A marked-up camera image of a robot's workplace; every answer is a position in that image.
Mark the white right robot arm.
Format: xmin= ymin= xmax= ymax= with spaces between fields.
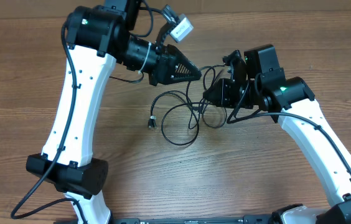
xmin=203 ymin=44 xmax=351 ymax=223

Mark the black USB cable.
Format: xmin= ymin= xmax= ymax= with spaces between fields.
xmin=147 ymin=64 xmax=228 ymax=146

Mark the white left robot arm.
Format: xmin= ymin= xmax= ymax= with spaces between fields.
xmin=26 ymin=1 xmax=201 ymax=223

